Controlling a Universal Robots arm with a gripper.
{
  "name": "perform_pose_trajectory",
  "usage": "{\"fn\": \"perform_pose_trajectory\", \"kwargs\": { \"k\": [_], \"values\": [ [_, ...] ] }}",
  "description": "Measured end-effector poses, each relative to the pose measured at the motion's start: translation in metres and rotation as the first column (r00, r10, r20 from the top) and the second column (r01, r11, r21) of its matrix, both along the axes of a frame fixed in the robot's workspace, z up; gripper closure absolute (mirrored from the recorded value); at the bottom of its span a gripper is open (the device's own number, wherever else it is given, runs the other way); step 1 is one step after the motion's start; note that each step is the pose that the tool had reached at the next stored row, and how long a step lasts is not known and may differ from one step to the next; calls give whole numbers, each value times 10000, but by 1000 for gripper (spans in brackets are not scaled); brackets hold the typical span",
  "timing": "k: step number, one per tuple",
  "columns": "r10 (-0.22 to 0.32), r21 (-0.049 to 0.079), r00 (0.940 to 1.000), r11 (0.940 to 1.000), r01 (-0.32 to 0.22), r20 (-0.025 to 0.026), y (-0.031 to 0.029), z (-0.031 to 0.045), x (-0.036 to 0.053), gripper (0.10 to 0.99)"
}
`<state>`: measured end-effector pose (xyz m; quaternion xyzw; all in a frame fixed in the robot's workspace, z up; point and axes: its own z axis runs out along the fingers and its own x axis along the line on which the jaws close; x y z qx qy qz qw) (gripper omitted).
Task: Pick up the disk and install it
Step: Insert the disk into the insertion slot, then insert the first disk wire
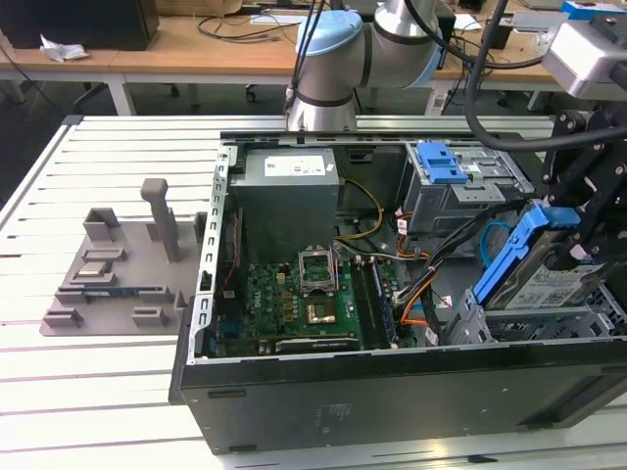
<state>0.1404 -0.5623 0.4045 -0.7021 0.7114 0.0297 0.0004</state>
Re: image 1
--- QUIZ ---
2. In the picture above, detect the small black speaker box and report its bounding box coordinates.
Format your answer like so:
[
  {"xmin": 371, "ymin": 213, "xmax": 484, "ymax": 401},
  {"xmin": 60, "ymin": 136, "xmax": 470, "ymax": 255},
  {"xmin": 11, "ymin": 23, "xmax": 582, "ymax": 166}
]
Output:
[{"xmin": 438, "ymin": 12, "xmax": 458, "ymax": 70}]

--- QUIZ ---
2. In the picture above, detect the grey metal drive cage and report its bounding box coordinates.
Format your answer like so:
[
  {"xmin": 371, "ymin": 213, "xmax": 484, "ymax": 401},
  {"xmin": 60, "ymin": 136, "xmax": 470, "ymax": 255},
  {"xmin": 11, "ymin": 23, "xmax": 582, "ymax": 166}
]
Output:
[{"xmin": 397, "ymin": 141, "xmax": 535, "ymax": 236}]

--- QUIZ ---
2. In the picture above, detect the grey metal disk bay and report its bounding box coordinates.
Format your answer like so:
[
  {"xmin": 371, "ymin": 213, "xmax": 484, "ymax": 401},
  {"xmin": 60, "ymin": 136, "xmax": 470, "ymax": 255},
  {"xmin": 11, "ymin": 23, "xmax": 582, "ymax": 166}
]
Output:
[{"xmin": 443, "ymin": 288, "xmax": 627, "ymax": 345}]

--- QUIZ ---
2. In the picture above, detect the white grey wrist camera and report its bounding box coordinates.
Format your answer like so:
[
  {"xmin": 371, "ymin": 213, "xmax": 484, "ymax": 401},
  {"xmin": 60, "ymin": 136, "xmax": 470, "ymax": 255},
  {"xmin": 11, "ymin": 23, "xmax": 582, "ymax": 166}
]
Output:
[{"xmin": 541, "ymin": 14, "xmax": 627, "ymax": 102}]

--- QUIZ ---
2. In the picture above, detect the crumpled white paper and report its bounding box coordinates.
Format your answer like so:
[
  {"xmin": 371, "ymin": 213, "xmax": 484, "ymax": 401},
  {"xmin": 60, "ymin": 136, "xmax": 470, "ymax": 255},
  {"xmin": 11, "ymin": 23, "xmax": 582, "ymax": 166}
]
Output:
[{"xmin": 38, "ymin": 33, "xmax": 92, "ymax": 64}]

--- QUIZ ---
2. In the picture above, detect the blue RAM stick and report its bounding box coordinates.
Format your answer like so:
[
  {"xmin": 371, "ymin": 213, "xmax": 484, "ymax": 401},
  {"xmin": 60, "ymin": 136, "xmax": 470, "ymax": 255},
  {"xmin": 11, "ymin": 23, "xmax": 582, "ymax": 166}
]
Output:
[{"xmin": 82, "ymin": 288, "xmax": 143, "ymax": 302}]

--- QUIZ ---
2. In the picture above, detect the grey parts rack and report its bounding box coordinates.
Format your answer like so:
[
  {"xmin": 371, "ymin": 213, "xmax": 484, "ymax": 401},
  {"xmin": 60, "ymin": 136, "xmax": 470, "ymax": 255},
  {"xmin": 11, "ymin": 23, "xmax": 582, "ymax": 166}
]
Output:
[{"xmin": 38, "ymin": 176, "xmax": 210, "ymax": 340}]

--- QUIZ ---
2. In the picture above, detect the thin black looped cable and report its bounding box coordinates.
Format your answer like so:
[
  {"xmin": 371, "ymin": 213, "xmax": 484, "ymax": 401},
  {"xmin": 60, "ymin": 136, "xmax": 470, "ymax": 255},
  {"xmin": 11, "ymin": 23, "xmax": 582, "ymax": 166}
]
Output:
[{"xmin": 195, "ymin": 14, "xmax": 295, "ymax": 46}]

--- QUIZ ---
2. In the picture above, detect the black RAM slot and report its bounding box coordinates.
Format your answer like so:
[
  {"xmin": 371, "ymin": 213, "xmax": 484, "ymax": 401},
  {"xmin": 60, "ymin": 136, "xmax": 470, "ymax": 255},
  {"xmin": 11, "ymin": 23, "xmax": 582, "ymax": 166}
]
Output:
[{"xmin": 350, "ymin": 259, "xmax": 379, "ymax": 352}]

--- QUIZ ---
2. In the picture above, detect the blue wire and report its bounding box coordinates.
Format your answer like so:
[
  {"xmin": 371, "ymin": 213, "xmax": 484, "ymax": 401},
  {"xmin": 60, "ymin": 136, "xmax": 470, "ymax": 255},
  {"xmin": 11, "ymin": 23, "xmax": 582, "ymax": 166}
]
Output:
[{"xmin": 479, "ymin": 219, "xmax": 513, "ymax": 275}]

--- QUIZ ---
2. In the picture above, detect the black open PC case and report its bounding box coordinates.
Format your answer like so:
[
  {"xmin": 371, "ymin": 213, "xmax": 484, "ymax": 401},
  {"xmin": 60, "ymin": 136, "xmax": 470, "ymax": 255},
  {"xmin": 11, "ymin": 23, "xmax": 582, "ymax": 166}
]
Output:
[{"xmin": 169, "ymin": 129, "xmax": 627, "ymax": 456}]

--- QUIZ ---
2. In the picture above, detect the black graphics card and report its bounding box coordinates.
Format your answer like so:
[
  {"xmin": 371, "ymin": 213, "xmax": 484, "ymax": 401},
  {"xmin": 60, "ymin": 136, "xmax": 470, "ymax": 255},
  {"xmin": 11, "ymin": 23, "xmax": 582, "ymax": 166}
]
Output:
[{"xmin": 273, "ymin": 335, "xmax": 362, "ymax": 355}]

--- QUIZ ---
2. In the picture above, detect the hard disk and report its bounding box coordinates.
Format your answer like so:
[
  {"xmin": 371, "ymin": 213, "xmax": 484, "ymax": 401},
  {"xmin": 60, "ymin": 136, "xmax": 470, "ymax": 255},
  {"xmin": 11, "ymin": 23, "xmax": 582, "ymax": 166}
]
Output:
[{"xmin": 472, "ymin": 200, "xmax": 613, "ymax": 312}]

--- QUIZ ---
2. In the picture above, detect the flat grey box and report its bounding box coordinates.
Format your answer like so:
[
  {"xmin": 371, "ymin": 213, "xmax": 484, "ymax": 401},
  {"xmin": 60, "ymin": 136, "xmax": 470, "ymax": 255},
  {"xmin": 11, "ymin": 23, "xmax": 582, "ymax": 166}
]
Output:
[{"xmin": 511, "ymin": 10, "xmax": 569, "ymax": 33}]

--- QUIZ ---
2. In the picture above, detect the white paper sheet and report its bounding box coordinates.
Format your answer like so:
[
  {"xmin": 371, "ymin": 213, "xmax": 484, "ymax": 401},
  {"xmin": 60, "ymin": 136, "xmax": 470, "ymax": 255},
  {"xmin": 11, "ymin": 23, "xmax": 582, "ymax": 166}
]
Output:
[{"xmin": 453, "ymin": 13, "xmax": 484, "ymax": 34}]

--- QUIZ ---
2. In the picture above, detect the white power strip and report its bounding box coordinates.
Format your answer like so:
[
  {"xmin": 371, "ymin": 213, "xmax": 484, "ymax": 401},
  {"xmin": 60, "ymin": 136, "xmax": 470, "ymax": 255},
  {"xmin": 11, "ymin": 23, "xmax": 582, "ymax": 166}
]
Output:
[{"xmin": 424, "ymin": 89, "xmax": 450, "ymax": 117}]

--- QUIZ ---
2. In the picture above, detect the blue plastic drive latch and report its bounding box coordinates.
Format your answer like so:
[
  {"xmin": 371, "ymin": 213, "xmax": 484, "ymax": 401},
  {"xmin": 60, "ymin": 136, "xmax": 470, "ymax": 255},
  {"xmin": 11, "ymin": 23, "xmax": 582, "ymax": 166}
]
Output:
[{"xmin": 416, "ymin": 140, "xmax": 470, "ymax": 186}]

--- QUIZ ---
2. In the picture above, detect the orange flat wire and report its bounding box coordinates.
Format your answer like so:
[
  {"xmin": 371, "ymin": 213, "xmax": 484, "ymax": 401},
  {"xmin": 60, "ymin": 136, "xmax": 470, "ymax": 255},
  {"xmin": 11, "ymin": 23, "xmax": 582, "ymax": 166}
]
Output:
[{"xmin": 400, "ymin": 281, "xmax": 435, "ymax": 328}]

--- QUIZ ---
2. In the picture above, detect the installed RAM stick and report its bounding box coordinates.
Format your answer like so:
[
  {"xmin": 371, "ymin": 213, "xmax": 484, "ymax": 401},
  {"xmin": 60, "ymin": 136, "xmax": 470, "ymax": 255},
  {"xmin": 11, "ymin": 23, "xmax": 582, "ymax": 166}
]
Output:
[{"xmin": 366, "ymin": 261, "xmax": 399, "ymax": 348}]

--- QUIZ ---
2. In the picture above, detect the black sleeved wire bundle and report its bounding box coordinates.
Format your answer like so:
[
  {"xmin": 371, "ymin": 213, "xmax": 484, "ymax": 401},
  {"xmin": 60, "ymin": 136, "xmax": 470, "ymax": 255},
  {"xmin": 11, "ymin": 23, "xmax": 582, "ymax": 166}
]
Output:
[{"xmin": 423, "ymin": 198, "xmax": 535, "ymax": 275}]

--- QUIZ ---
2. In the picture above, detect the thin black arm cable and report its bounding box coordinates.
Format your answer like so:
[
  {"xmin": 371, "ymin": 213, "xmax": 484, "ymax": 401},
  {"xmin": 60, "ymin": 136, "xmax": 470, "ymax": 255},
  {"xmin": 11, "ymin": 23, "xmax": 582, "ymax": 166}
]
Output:
[{"xmin": 285, "ymin": 0, "xmax": 327, "ymax": 117}]

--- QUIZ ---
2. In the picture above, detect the yellow wire bundle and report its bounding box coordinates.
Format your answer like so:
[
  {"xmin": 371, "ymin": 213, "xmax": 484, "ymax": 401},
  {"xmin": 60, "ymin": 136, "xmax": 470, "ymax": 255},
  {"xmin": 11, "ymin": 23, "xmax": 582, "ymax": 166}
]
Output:
[{"xmin": 337, "ymin": 178, "xmax": 384, "ymax": 242}]

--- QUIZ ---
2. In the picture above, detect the metal socket cover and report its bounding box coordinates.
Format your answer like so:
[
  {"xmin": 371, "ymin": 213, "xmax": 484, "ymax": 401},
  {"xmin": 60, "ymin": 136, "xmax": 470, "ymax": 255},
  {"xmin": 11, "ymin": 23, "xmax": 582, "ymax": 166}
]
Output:
[{"xmin": 297, "ymin": 244, "xmax": 340, "ymax": 296}]

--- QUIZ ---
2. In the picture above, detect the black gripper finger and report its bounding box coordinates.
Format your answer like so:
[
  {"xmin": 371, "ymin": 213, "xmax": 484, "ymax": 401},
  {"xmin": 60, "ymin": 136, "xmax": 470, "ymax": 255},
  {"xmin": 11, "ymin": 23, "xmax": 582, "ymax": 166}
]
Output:
[
  {"xmin": 587, "ymin": 141, "xmax": 627, "ymax": 263},
  {"xmin": 541, "ymin": 111, "xmax": 597, "ymax": 259}
]

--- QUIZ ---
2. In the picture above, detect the thick black camera cable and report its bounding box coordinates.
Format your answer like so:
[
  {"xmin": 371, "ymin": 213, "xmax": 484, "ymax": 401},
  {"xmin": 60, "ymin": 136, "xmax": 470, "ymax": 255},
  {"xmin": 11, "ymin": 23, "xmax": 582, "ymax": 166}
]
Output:
[{"xmin": 463, "ymin": 0, "xmax": 564, "ymax": 152}]

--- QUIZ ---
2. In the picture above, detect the CPU socket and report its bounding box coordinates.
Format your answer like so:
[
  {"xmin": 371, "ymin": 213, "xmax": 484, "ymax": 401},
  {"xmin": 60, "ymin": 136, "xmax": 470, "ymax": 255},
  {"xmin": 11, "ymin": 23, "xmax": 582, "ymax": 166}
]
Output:
[{"xmin": 304, "ymin": 289, "xmax": 340, "ymax": 327}]

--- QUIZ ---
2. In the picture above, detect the green motherboard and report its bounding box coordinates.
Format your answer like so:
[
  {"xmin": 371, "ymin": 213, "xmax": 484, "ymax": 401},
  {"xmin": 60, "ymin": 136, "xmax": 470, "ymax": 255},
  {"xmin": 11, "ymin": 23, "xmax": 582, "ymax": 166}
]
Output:
[{"xmin": 215, "ymin": 254, "xmax": 417, "ymax": 356}]

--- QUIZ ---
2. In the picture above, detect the clear plastic bag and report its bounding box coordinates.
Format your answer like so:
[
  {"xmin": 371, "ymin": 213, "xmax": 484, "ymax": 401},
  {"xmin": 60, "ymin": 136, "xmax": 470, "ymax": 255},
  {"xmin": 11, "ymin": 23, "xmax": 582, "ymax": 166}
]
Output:
[{"xmin": 533, "ymin": 26, "xmax": 560, "ymax": 56}]

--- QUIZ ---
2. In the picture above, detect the grey power supply unit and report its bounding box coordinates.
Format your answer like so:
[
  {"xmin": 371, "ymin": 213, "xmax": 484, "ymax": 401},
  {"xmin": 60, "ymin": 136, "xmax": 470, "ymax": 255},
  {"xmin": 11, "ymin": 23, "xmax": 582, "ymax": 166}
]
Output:
[{"xmin": 228, "ymin": 149, "xmax": 347, "ymax": 265}]

